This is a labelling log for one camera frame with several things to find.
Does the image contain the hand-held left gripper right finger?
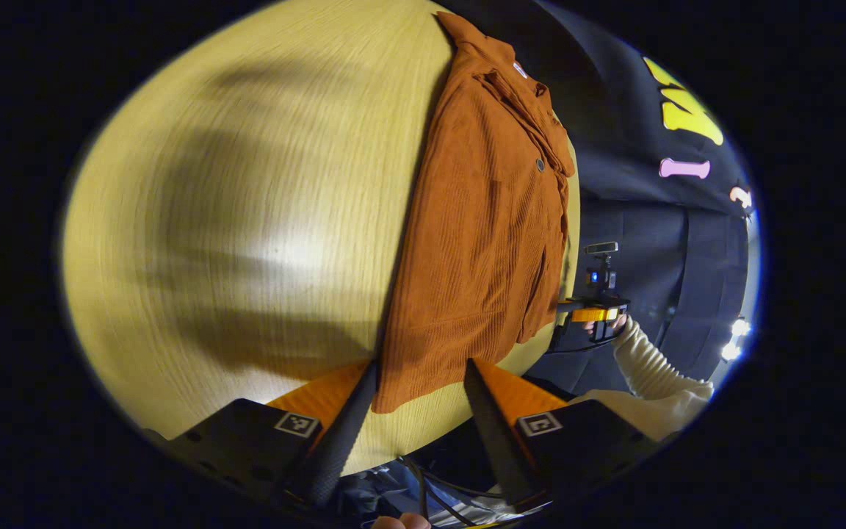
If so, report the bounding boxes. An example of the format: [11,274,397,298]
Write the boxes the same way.
[464,357,660,515]

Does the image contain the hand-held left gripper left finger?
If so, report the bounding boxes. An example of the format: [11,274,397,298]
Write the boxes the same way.
[145,359,380,513]

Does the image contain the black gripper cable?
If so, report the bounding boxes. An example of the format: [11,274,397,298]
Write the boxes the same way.
[396,454,484,527]

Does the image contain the bright lamp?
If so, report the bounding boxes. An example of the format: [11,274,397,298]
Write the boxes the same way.
[719,314,753,362]

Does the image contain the rust orange button shirt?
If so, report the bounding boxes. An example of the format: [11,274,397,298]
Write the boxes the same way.
[370,10,579,415]

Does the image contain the black backdrop cloth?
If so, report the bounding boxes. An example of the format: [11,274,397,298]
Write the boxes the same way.
[452,0,756,397]

